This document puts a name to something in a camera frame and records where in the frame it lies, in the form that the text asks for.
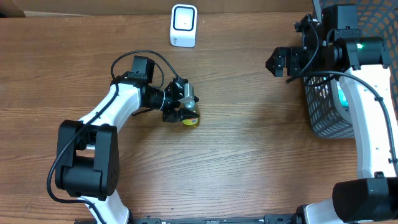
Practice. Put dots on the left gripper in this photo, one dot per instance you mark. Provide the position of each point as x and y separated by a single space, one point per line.
175 115

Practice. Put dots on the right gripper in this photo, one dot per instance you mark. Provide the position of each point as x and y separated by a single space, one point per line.
293 56

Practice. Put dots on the yellow liquid bottle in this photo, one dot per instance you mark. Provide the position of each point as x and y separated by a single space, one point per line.
192 121

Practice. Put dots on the teal tissue pack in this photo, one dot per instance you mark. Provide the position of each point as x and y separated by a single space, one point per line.
343 100

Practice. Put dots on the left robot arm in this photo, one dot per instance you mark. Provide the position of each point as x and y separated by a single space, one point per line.
86 169

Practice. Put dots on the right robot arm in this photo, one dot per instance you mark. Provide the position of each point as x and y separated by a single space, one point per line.
347 78

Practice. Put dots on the white barcode scanner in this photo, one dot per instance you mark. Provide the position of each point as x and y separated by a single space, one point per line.
183 25

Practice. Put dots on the grey plastic basket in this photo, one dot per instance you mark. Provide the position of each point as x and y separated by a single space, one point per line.
351 34

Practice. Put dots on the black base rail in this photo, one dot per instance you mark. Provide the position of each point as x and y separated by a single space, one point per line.
211 221

